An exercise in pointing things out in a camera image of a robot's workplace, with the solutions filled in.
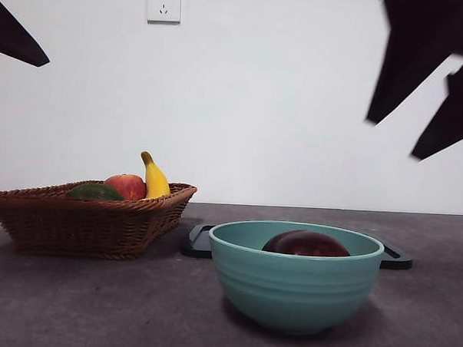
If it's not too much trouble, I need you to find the dark purple plum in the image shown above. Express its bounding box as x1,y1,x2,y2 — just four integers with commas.
261,227,352,259

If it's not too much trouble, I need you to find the black rectangular tray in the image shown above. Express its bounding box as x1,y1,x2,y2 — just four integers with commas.
179,223,414,271

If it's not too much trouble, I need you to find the teal ribbed bowl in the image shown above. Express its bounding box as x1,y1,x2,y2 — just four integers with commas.
204,217,386,339

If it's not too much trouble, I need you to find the white wall socket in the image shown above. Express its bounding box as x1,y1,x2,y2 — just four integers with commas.
147,0,182,25

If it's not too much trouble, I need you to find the red apple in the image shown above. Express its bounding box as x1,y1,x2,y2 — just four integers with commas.
103,172,147,202

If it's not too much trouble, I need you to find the yellow banana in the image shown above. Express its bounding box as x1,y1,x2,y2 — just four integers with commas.
138,150,173,201

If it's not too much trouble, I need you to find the green mango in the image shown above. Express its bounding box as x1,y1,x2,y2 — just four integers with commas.
65,180,125,202

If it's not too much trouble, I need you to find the brown wicker basket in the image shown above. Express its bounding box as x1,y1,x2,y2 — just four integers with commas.
0,175,198,264

